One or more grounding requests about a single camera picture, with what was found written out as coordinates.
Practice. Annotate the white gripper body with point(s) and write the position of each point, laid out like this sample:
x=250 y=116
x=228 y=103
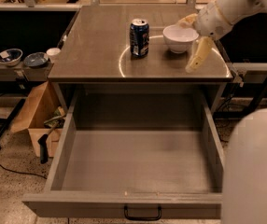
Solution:
x=212 y=21

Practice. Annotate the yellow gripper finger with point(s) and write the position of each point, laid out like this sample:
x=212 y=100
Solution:
x=199 y=52
x=188 y=21

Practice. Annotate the blue pepsi can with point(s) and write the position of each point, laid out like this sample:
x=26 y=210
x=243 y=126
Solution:
x=139 y=37

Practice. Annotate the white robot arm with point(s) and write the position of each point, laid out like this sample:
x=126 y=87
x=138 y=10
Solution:
x=244 y=191

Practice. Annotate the open grey top drawer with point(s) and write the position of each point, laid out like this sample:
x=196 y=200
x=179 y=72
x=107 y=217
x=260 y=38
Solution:
x=169 y=156

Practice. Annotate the white ceramic bowl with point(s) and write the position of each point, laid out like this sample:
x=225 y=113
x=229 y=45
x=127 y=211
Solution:
x=179 y=39

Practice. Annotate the grey cabinet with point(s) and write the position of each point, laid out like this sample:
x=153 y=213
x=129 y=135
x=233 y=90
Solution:
x=118 y=53

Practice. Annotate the small white cup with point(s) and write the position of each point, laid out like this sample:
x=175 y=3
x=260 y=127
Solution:
x=53 y=54

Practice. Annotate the dark blue plate bowl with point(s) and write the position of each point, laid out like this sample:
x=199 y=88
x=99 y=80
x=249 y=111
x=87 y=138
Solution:
x=36 y=60

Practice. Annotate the blue patterned bowl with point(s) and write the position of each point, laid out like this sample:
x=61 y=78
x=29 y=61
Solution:
x=10 y=57

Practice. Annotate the cardboard box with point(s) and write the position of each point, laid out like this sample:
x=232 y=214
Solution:
x=38 y=107

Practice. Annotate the grey side shelf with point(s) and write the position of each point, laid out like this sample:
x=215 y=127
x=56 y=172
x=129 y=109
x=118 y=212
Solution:
x=38 y=74

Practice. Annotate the black pole on floor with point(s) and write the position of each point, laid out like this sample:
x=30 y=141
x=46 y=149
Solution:
x=4 y=125

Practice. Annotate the black handled brush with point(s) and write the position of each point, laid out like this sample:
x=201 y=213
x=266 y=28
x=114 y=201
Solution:
x=42 y=141

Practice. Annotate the black drawer handle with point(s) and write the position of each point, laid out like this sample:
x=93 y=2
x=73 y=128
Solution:
x=142 y=214

